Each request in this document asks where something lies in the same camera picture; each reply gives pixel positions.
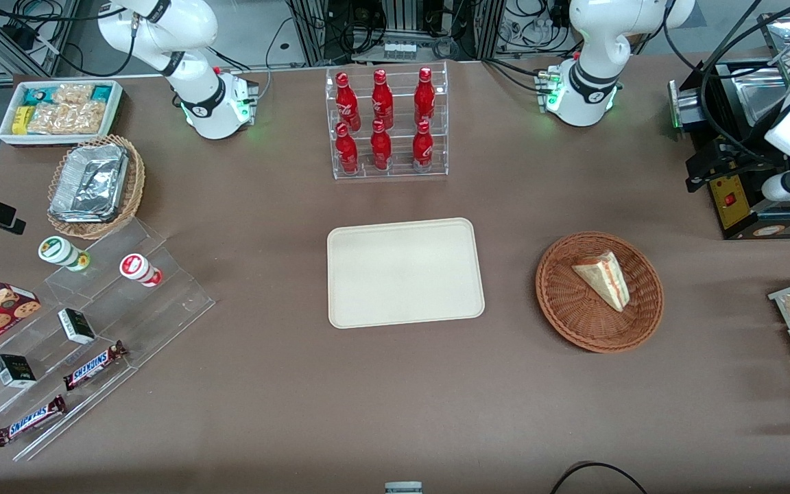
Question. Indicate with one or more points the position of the teal snack packet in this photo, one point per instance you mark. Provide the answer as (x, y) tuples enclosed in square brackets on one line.
[(101, 92), (35, 95)]

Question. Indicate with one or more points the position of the silver foil tray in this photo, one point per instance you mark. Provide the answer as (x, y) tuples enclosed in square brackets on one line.
[(90, 182)]

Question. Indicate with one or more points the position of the Snickers chocolate bar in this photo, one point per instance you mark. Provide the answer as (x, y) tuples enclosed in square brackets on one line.
[(93, 367), (28, 422)]

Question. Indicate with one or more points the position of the green lidded white cup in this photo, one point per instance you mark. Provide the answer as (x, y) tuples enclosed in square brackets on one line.
[(59, 252)]

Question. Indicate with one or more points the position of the small black box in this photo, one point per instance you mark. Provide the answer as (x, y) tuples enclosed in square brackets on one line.
[(14, 371), (77, 326)]

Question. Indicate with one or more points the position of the red lidded white cup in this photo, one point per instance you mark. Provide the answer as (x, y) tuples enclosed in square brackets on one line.
[(138, 268)]

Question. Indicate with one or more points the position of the clear acrylic bottle rack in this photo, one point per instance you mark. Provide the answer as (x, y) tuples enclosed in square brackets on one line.
[(400, 168)]

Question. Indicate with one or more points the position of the white power strip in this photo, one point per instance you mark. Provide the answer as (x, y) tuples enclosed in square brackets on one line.
[(400, 50)]

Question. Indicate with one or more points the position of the white rectangular snack bin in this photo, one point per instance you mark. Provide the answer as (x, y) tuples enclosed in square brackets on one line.
[(115, 110)]

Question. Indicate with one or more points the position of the yellow snack packet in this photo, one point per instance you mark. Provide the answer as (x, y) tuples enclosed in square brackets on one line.
[(22, 119)]

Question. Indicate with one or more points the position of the round brown wicker basket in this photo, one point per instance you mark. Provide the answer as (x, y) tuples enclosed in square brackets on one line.
[(577, 315)]

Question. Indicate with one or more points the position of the oval light wicker basket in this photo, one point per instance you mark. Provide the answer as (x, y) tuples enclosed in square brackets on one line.
[(136, 185)]

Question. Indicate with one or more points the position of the triangular sandwich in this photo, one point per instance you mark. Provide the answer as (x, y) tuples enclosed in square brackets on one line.
[(604, 278)]

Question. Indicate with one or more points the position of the black sealing machine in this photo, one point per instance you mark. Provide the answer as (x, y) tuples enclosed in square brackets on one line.
[(745, 213)]

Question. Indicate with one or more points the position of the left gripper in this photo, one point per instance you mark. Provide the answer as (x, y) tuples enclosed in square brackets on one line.
[(745, 155)]

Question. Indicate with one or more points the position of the small grey box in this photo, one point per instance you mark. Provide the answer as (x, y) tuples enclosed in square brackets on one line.
[(403, 488)]

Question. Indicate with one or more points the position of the clear bag of crackers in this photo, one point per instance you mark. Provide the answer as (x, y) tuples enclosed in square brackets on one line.
[(66, 119), (73, 92)]

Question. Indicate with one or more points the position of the red cola bottle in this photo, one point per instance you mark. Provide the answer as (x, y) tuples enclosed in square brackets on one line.
[(422, 145), (346, 101), (382, 99), (380, 147), (347, 151), (424, 96)]

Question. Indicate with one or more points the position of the clear acrylic stepped stand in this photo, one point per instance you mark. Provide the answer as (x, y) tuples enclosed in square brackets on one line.
[(162, 302)]

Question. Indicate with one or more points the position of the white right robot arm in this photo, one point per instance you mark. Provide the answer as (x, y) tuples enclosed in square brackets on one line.
[(182, 48)]

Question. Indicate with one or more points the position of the beige rectangular tray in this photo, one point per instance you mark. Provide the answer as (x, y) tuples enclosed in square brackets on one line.
[(402, 274)]

